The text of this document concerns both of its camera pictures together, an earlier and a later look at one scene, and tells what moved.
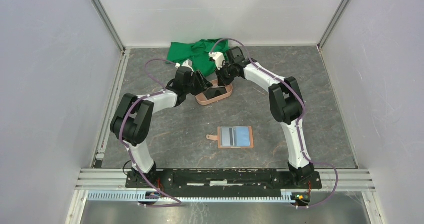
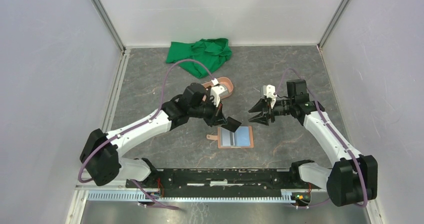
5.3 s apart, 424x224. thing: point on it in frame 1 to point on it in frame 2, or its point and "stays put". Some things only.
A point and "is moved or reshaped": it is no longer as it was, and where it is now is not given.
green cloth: (198, 52) stays put
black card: (214, 91) is moved or reshaped
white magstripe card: (228, 136) stays put
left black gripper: (203, 83) to (215, 120)
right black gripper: (222, 80) to (261, 105)
